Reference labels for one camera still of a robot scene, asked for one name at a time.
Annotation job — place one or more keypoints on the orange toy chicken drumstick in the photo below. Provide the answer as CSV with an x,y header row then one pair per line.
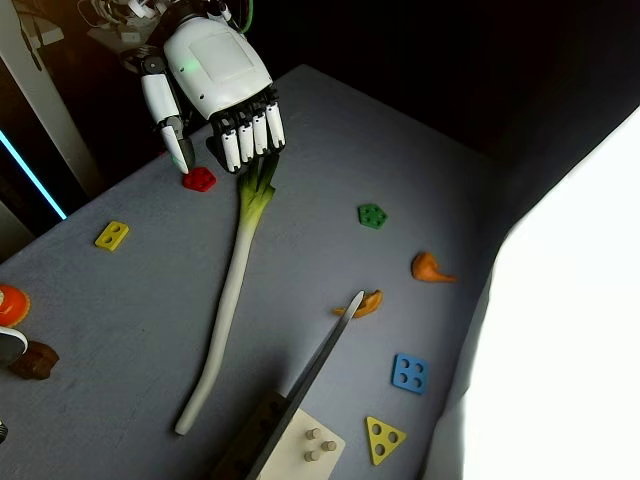
x,y
426,267

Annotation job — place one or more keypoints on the green pentagon block with holes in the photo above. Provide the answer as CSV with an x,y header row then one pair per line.
x,y
372,216

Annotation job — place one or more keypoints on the brown toy food piece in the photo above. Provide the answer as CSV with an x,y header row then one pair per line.
x,y
35,361

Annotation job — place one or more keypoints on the white and green leek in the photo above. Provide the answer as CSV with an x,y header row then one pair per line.
x,y
235,280

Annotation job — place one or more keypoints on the grey table cloth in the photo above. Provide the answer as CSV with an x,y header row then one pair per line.
x,y
150,310

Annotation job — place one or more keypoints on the red hexagon block with holes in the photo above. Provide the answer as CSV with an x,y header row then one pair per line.
x,y
200,180

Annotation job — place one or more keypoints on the wooden peg board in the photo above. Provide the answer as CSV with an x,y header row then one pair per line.
x,y
310,450

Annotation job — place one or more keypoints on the white post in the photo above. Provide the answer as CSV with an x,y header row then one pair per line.
x,y
45,100

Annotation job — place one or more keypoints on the cyan light strip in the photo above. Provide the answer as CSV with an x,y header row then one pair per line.
x,y
30,175

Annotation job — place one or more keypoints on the blue square block four holes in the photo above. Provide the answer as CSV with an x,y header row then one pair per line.
x,y
410,373

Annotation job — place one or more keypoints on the yellow rectangle block two holes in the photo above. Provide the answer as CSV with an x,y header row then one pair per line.
x,y
111,236

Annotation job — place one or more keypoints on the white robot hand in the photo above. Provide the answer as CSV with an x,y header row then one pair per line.
x,y
220,65
11,347

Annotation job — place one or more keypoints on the yellow triangle block three holes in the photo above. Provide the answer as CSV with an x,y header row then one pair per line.
x,y
381,440

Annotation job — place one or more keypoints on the round orange toy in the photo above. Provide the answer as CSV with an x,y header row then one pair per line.
x,y
12,305

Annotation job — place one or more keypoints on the orange toy chicken wing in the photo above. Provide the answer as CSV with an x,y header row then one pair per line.
x,y
372,302

